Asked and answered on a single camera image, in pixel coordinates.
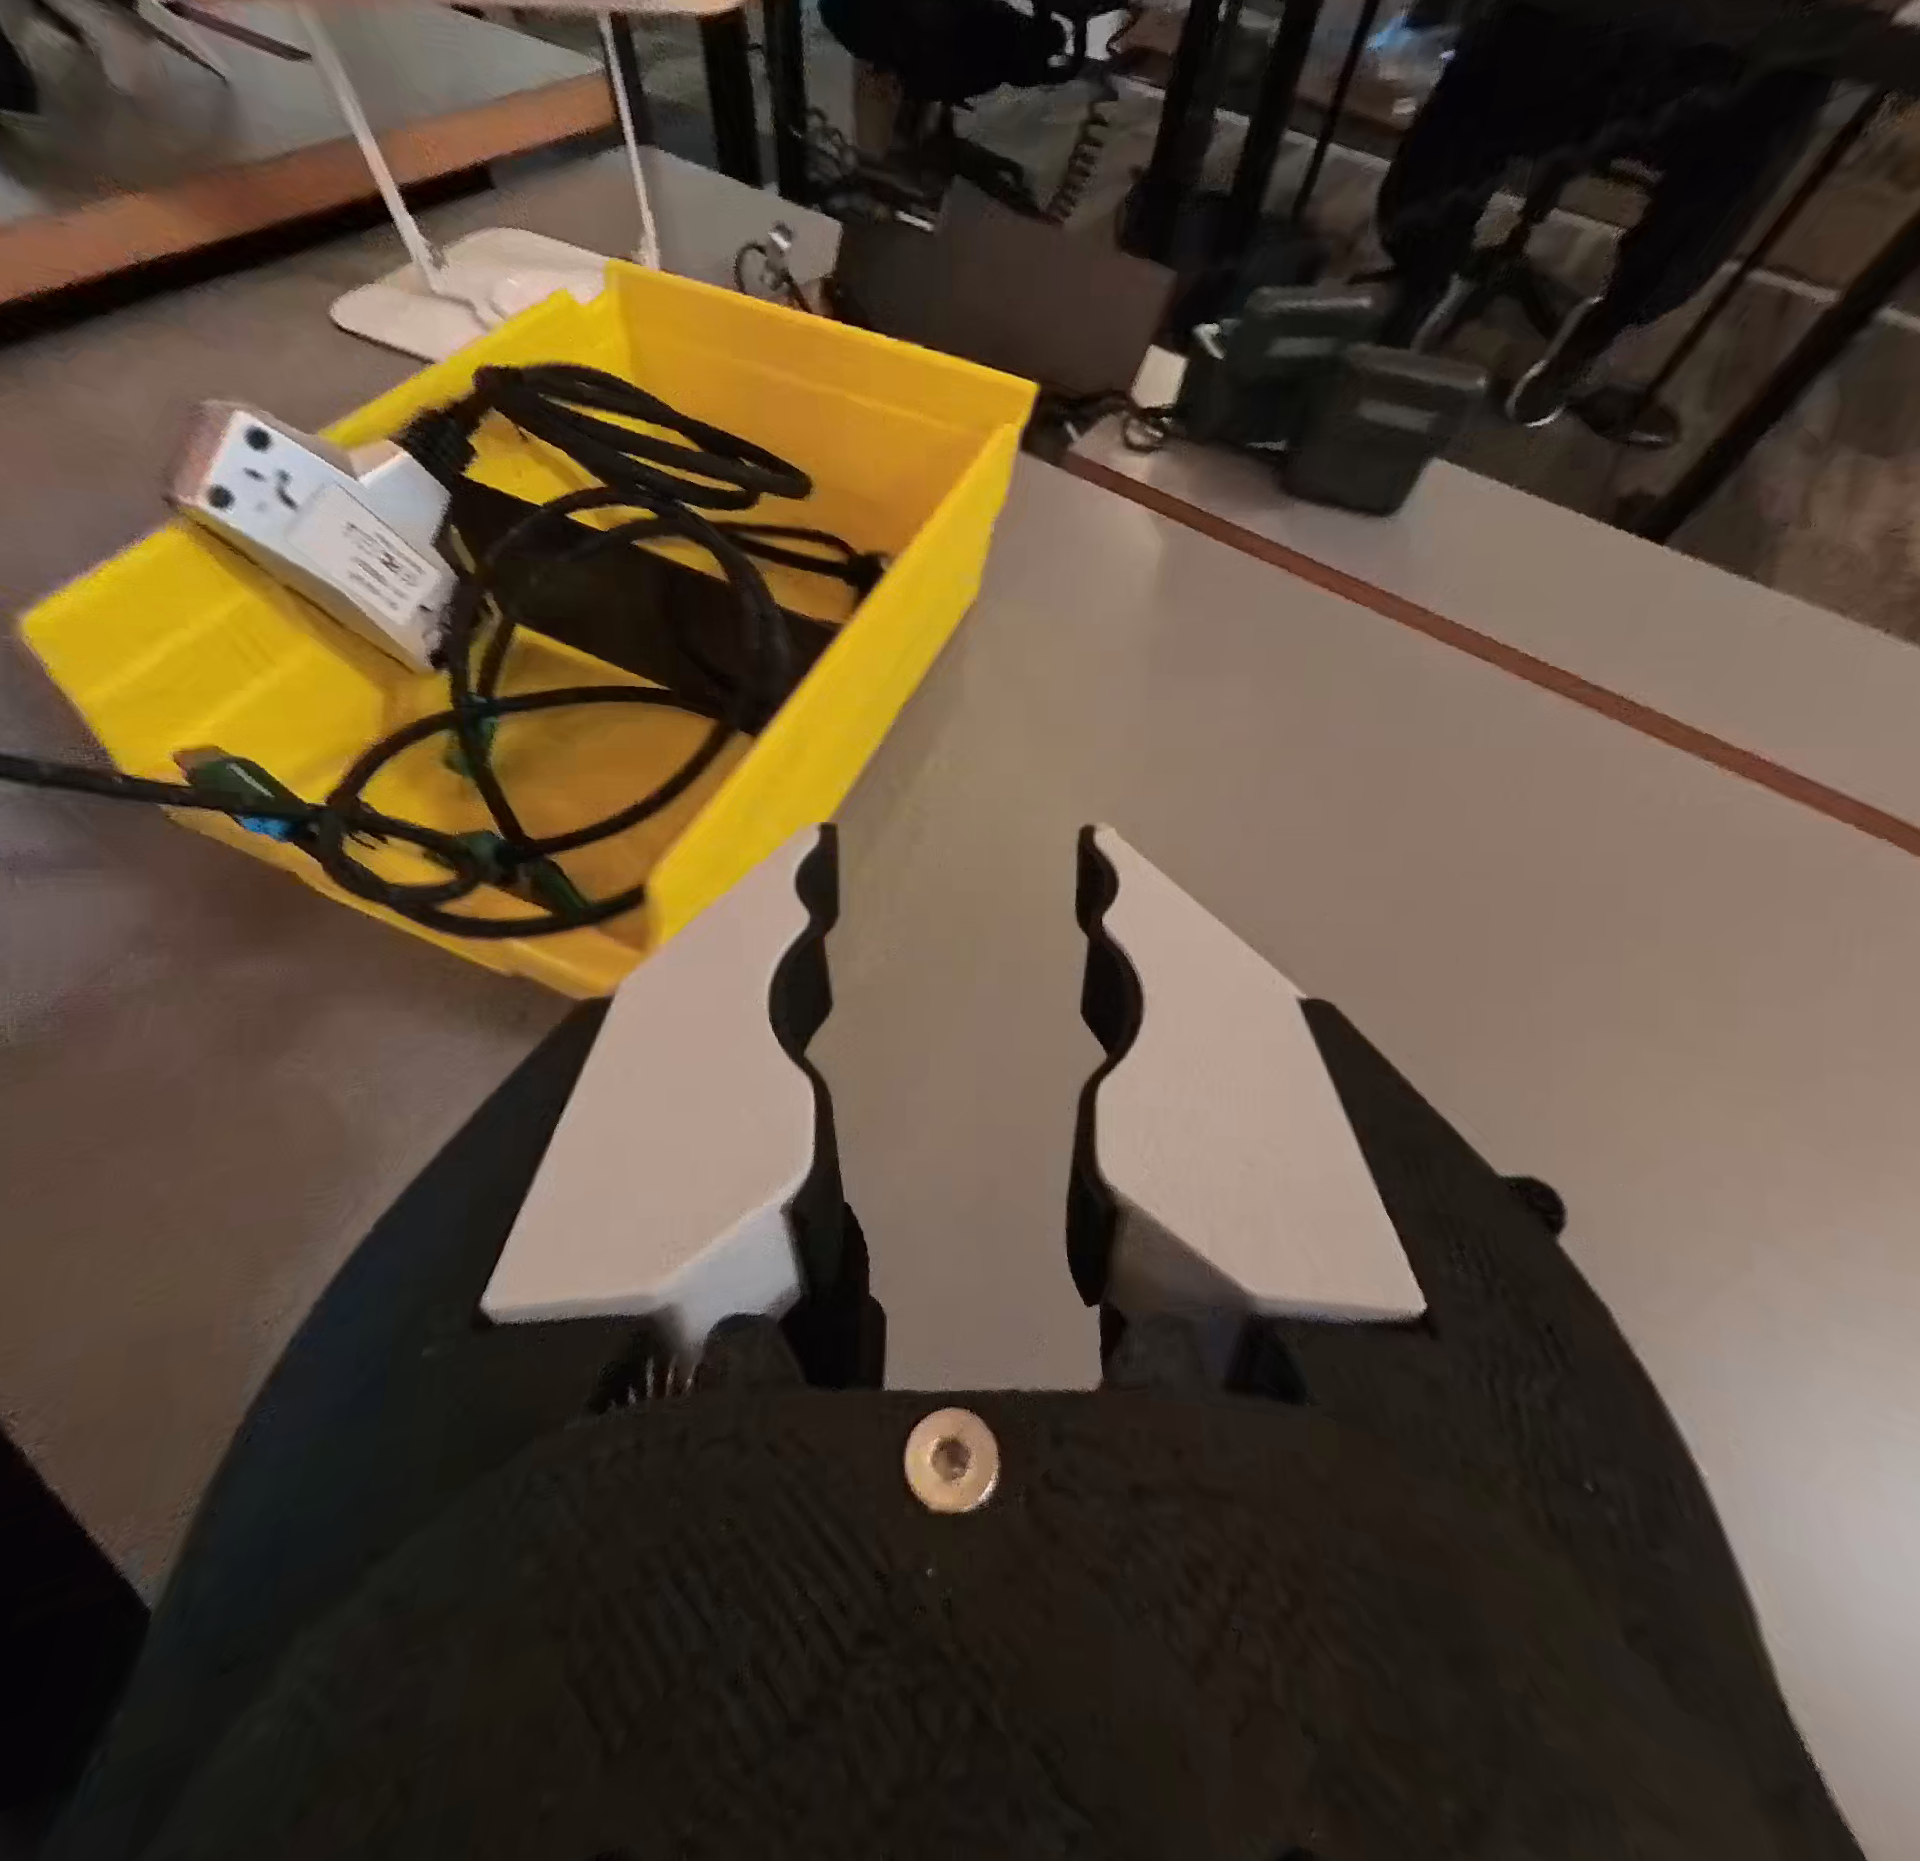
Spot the black silver HDMI switch box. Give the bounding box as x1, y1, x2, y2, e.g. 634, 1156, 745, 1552
165, 398, 461, 675

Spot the thin black hub cable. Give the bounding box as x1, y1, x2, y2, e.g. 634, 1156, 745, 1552
323, 488, 889, 858

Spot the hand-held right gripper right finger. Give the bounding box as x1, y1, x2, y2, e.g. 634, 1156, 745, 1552
1064, 822, 1430, 1383

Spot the yellow bin with black divider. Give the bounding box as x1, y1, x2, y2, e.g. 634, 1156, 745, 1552
19, 259, 1041, 996

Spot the dark grey battery charger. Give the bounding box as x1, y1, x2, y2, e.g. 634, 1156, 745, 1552
1185, 278, 1383, 448
1282, 343, 1491, 517

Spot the black flat case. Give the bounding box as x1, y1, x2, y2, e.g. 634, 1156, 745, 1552
833, 180, 1181, 396

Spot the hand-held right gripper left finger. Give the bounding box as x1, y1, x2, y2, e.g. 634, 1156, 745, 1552
477, 822, 876, 1391

